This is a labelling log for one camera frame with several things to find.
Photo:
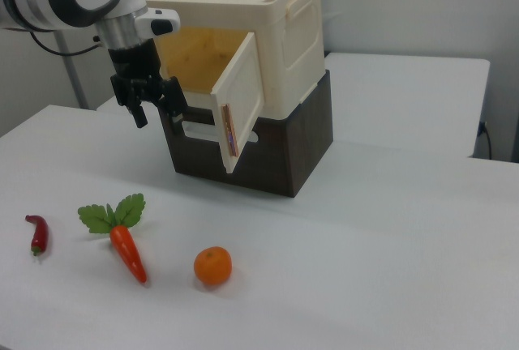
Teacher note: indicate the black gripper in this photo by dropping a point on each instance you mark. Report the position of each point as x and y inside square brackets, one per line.
[134, 66]

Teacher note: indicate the cream cabinet door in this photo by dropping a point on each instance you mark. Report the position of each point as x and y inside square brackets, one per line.
[243, 103]

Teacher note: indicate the cream plastic cabinet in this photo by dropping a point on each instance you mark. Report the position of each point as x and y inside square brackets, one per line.
[280, 30]

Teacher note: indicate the grey metal pole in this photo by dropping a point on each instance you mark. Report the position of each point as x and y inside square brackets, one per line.
[73, 70]

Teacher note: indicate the dark brown wooden drawer box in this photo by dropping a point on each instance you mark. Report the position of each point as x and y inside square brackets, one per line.
[284, 151]

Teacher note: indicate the orange toy carrot with leaves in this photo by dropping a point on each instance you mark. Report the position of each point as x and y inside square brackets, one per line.
[127, 250]

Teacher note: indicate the toy orange fruit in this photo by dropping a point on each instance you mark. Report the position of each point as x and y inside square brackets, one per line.
[212, 265]

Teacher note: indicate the red toy chili pepper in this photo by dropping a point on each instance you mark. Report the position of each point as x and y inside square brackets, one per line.
[40, 234]

